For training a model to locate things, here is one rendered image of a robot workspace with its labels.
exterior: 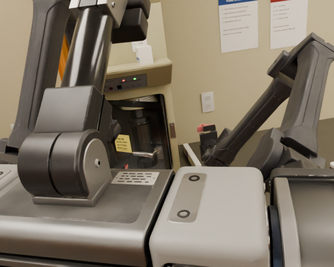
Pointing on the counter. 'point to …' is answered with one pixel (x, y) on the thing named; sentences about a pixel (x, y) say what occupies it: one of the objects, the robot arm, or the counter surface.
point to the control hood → (161, 68)
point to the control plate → (125, 82)
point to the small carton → (144, 54)
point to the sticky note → (123, 143)
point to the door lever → (147, 153)
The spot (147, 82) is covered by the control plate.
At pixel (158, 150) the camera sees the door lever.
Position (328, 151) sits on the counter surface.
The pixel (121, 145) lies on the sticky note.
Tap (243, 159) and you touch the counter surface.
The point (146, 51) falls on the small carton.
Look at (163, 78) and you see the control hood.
